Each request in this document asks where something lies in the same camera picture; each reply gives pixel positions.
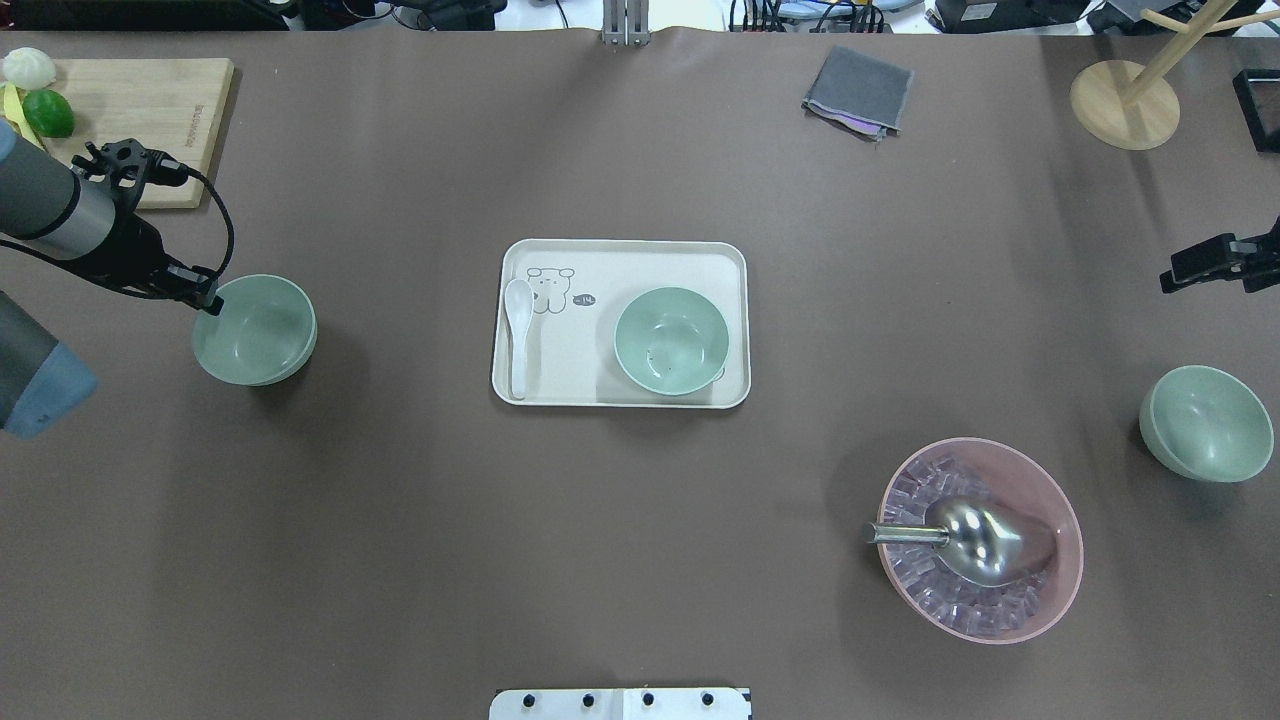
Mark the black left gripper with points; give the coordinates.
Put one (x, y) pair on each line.
(133, 252)

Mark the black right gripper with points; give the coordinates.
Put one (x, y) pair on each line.
(1203, 263)

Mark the green bowl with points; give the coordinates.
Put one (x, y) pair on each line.
(265, 332)
(1206, 425)
(671, 341)

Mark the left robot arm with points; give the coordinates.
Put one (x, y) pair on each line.
(82, 218)

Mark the black tray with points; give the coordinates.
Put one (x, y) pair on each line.
(1257, 91)

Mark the wooden cutting board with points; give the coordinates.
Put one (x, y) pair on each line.
(171, 105)

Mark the wooden mug tree stand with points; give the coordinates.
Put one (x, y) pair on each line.
(1132, 106)

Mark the yellow plastic knife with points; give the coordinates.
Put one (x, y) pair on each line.
(14, 115)

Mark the white ceramic spoon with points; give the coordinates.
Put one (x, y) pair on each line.
(518, 306)

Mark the white garlic bulb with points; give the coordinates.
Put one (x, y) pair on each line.
(29, 69)

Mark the cream rabbit tray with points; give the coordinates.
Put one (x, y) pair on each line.
(581, 287)

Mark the pink bowl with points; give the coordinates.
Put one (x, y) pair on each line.
(1020, 484)

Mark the metal ice scoop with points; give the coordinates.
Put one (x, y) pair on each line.
(981, 541)

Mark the grey folded cloth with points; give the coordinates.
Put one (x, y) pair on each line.
(864, 94)

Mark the clear ice cubes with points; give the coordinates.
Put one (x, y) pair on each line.
(939, 592)

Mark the green bowl on tray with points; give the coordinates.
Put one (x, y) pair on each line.
(671, 341)

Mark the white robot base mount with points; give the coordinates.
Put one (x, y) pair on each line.
(623, 703)

